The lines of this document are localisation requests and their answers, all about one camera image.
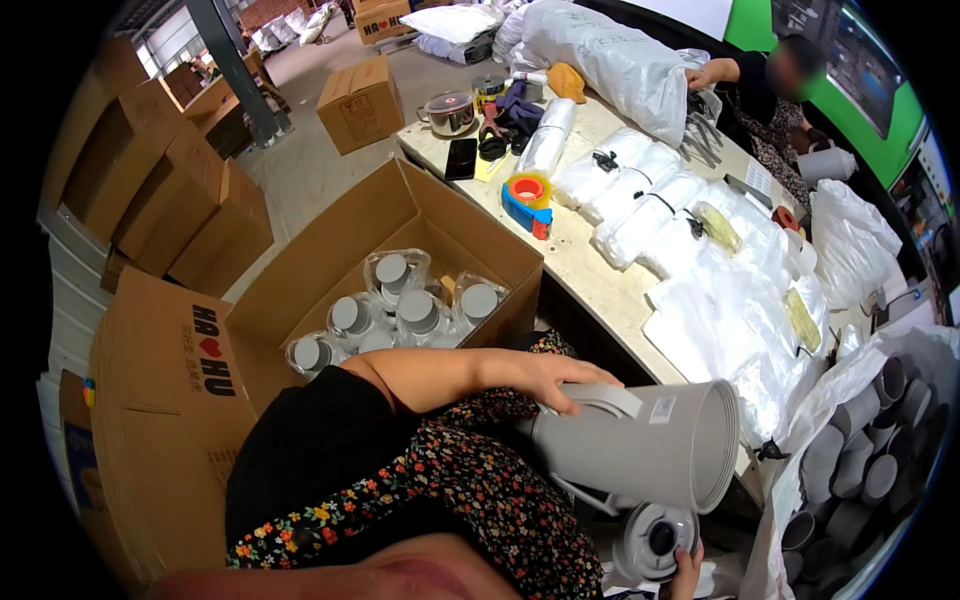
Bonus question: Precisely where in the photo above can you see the person's right hand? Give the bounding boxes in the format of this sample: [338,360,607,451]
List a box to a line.
[660,540,707,600]

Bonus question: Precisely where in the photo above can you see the person's left hand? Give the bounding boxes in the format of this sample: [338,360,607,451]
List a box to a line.
[516,352,625,418]

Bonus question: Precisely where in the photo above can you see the grey pitcher lid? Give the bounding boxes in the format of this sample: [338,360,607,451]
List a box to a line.
[611,501,703,587]

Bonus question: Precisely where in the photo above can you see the grey plastic pitcher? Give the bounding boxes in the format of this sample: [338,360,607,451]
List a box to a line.
[517,378,744,520]

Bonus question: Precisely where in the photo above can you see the heap of clear plastic bags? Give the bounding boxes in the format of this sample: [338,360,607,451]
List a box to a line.
[639,180,835,453]

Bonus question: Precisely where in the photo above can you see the bundle of white plastic bags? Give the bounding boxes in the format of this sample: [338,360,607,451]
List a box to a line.
[577,142,685,228]
[591,169,711,272]
[550,126,655,213]

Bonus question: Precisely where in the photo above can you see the blue red tape dispenser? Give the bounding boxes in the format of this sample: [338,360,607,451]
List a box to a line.
[500,171,555,242]

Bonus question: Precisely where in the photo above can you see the group of bagged pitchers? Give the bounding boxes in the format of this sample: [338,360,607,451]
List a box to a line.
[285,249,513,378]

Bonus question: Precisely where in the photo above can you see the clear yellowish tape roll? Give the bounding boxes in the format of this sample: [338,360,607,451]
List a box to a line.
[693,200,744,257]
[780,288,824,355]

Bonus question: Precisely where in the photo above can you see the sack of grey pitchers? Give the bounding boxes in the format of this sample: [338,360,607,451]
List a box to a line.
[738,322,960,600]

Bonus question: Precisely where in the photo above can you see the yellow paper note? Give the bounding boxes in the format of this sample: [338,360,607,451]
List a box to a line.
[473,150,513,184]

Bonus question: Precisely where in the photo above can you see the white tape roll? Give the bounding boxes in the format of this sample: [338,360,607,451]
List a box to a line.
[783,228,819,280]

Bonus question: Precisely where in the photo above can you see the roll of clear plastic bags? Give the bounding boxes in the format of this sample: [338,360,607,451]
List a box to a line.
[515,97,579,179]

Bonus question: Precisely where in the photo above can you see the black tape rolls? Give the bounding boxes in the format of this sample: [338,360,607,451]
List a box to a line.
[477,132,532,163]

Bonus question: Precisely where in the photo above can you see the grey label box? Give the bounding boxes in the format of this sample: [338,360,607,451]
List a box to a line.
[723,159,808,223]

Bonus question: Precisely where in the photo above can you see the black phone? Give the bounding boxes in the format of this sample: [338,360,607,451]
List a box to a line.
[444,137,480,183]

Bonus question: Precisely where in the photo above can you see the purple fabric gloves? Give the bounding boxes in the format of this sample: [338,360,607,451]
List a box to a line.
[494,80,546,138]

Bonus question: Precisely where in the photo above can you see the person's body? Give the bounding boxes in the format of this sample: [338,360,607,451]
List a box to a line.
[146,328,605,600]

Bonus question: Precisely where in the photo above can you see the crumpled white plastic bags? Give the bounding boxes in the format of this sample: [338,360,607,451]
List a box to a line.
[808,177,906,313]

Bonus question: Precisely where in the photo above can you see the yellow cloth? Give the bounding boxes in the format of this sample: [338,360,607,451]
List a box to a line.
[545,62,588,105]

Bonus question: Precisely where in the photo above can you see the steel pot with lid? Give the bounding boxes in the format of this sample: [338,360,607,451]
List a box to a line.
[416,90,478,138]

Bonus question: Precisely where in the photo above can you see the open cardboard box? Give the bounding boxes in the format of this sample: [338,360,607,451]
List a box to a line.
[223,157,546,421]

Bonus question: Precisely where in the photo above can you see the yellow black tape roll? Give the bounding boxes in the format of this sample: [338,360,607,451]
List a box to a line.
[470,73,508,114]

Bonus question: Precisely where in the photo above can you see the large white plastic sack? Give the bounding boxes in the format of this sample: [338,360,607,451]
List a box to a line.
[507,0,711,149]

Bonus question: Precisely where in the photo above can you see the white plastic pitcher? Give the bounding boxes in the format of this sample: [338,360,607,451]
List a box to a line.
[795,141,861,189]

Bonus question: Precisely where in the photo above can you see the closed cardboard box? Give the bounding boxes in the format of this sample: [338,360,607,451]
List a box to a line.
[315,55,407,156]

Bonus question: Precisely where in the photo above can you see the white machine with screen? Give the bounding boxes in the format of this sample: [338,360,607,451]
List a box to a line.
[888,126,960,328]

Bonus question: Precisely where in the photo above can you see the white wrapped bundles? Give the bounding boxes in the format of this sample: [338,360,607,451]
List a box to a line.
[399,3,513,66]

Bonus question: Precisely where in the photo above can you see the green framed board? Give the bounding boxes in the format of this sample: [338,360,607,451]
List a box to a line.
[723,0,930,191]

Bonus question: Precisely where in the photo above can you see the printed cardboard box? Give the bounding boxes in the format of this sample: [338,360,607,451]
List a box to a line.
[352,0,415,47]

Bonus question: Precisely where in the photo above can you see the flattened printed cardboard cartons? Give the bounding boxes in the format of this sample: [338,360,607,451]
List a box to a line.
[88,266,261,582]

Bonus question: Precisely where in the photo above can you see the heap of white sacks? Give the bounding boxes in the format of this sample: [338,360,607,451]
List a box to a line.
[250,2,340,54]

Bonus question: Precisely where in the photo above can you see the grey steel column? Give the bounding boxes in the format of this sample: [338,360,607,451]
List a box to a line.
[186,0,292,148]

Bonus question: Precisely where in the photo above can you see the stack of cardboard boxes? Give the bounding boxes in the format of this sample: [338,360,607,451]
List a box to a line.
[43,36,276,300]

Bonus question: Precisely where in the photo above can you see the stack of white panels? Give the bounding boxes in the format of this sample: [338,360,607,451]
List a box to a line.
[36,213,115,519]

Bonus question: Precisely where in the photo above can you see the black straps bundle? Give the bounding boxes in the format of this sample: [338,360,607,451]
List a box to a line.
[678,91,726,171]

